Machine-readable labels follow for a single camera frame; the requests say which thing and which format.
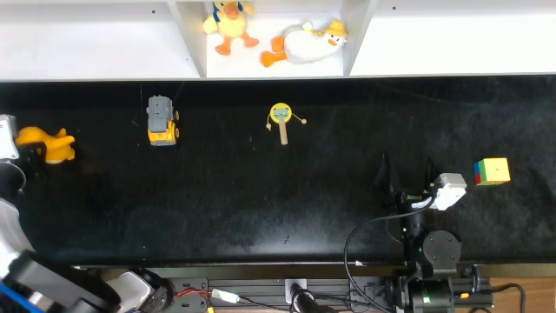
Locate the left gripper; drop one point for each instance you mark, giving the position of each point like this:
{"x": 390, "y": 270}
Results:
{"x": 32, "y": 167}

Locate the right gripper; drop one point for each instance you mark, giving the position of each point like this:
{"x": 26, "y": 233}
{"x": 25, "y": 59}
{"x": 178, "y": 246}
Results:
{"x": 401, "y": 202}

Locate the yellow rubber duck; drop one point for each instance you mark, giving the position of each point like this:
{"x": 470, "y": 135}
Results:
{"x": 58, "y": 145}

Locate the many-coloured puzzle cube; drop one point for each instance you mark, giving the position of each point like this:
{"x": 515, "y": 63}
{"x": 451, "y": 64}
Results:
{"x": 495, "y": 170}

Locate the grey and yellow toy truck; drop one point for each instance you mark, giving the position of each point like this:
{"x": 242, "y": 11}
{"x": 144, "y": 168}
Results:
{"x": 161, "y": 119}

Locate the yellow wooden rattle drum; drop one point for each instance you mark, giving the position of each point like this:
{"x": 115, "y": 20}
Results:
{"x": 281, "y": 114}

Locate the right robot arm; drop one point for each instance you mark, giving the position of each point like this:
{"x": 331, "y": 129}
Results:
{"x": 441, "y": 252}

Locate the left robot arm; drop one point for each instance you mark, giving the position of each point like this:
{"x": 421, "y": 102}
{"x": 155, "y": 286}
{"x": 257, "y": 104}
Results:
{"x": 48, "y": 282}

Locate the white shelf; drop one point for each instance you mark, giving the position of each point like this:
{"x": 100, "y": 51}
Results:
{"x": 108, "y": 43}

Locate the white plush duck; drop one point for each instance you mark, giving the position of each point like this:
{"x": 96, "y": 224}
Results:
{"x": 308, "y": 45}

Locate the yellow plush duck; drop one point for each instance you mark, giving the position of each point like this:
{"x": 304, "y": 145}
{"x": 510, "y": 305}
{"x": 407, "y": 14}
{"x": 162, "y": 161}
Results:
{"x": 231, "y": 25}

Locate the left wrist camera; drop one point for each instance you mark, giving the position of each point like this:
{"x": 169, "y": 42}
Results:
{"x": 6, "y": 137}

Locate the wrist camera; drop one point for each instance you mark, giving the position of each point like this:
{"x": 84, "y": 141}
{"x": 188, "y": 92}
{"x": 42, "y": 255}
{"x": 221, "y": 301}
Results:
{"x": 6, "y": 137}
{"x": 449, "y": 189}

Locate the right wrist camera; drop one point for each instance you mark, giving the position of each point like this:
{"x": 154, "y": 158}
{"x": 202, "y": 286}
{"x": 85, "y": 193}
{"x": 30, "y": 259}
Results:
{"x": 449, "y": 189}

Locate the mounting rail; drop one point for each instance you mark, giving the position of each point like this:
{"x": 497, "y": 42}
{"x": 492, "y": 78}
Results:
{"x": 260, "y": 293}

